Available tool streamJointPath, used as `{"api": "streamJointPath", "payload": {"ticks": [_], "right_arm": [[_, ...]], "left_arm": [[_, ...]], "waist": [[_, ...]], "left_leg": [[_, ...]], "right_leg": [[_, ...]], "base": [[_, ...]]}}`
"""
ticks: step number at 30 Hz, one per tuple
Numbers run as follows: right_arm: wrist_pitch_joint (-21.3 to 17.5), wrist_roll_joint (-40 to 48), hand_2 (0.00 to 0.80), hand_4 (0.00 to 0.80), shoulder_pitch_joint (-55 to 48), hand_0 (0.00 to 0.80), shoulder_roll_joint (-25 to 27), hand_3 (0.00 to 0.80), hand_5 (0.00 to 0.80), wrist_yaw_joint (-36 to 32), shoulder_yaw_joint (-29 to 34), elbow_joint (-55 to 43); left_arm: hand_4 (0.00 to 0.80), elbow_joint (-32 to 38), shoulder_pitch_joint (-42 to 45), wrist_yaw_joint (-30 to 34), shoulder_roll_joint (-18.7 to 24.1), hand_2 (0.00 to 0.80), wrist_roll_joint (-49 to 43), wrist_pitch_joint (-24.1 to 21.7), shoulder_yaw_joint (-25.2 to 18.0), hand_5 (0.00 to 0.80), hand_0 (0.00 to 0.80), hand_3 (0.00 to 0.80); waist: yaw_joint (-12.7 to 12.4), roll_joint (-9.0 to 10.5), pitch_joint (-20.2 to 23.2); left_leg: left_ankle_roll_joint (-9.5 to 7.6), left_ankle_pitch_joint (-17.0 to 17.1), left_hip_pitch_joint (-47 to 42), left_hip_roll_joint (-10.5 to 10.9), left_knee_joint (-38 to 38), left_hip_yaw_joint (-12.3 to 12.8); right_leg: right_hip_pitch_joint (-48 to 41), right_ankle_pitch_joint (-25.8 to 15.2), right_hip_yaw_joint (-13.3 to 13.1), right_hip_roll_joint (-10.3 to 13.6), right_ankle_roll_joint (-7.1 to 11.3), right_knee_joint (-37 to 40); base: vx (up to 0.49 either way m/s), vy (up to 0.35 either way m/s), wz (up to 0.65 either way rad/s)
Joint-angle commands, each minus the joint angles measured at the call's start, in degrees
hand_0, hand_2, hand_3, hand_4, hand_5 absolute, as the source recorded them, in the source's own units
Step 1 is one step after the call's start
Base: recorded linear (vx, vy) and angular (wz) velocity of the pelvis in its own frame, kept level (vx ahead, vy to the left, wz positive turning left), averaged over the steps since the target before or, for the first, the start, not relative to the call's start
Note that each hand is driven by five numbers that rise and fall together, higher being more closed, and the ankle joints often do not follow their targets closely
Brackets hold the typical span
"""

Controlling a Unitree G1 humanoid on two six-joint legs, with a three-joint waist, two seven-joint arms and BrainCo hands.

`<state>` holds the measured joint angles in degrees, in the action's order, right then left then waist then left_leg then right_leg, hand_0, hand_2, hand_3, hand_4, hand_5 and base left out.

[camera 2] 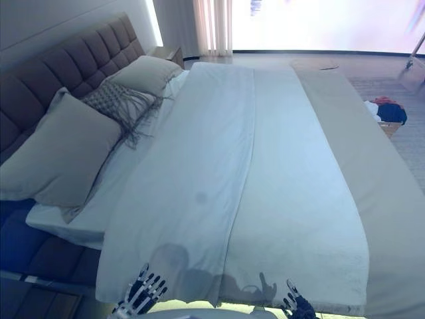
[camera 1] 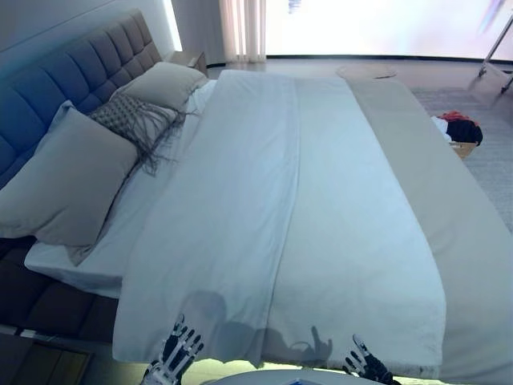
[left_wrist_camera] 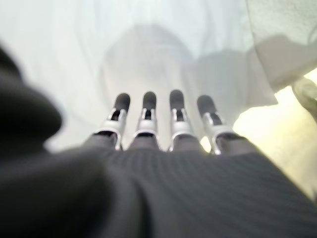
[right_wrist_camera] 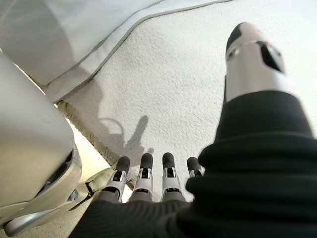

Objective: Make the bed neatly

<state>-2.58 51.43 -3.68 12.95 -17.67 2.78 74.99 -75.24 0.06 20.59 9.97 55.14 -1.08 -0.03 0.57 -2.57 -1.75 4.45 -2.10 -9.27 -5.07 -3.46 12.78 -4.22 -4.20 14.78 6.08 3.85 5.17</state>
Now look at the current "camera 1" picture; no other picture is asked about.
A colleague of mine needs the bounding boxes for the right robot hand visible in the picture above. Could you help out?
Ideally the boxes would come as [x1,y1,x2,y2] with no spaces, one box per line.
[342,333,397,385]

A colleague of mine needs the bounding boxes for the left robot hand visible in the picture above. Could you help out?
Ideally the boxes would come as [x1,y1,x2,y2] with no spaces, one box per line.
[143,314,205,385]

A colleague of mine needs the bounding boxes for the white duvet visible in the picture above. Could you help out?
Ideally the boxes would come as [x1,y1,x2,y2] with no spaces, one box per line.
[111,69,449,371]

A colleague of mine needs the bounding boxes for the beige textured bed runner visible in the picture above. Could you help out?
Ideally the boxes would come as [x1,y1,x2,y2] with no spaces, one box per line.
[346,78,513,385]

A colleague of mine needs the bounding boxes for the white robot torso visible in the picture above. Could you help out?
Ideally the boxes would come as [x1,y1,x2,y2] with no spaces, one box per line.
[208,367,354,385]

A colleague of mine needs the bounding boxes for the mattress with white sheet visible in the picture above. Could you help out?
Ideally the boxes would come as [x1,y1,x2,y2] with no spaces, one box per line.
[23,78,220,289]

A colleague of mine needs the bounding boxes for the large beige pillow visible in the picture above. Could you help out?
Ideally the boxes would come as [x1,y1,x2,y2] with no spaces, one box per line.
[0,106,140,266]

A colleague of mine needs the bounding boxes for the grey area rug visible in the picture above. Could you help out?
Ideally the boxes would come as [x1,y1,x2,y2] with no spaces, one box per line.
[412,86,513,216]

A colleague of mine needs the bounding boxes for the wooden laundry basket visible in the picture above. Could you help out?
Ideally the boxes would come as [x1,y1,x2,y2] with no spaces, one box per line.
[450,140,481,160]

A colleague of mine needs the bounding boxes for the grey fringed woven cushion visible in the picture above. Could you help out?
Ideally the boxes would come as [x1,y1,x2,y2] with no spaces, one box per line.
[88,93,198,178]

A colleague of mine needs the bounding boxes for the white garment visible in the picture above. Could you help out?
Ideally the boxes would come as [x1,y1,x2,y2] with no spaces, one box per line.
[431,115,453,142]

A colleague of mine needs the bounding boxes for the black garment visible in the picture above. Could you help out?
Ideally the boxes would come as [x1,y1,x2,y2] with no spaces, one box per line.
[446,119,485,146]

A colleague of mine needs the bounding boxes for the red garment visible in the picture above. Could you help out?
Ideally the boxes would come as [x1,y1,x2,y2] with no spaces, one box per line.
[437,111,471,123]

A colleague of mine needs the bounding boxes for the small beige pillow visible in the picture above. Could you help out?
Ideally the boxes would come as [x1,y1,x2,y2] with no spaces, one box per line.
[119,61,208,112]

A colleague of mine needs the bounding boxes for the light wooden nightstand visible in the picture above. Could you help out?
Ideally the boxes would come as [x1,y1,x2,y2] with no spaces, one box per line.
[170,51,209,78]

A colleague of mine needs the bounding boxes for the tufted upholstered headboard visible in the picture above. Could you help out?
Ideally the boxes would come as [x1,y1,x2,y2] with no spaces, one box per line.
[0,10,164,190]

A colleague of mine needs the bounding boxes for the beige curtain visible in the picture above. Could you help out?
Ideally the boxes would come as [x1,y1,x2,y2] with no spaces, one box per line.
[218,0,269,64]

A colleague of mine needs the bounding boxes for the metal stand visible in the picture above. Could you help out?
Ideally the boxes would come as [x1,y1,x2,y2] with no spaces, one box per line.
[467,0,513,96]

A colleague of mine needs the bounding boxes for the brown upholstered bed frame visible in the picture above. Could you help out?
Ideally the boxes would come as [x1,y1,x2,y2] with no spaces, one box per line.
[0,236,122,351]

